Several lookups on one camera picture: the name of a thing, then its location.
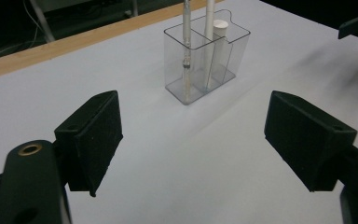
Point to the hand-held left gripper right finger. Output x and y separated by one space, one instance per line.
304 140

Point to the clear plastic organizer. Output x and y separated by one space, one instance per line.
180 62

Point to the wooden table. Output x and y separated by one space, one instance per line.
43 53

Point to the white metal stand frame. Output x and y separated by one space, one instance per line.
42 21

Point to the white pen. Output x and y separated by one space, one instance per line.
209 31

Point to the white glue stick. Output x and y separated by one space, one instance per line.
220 40

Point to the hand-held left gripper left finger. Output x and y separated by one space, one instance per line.
90 140

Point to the clear beige pen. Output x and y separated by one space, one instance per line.
186 46

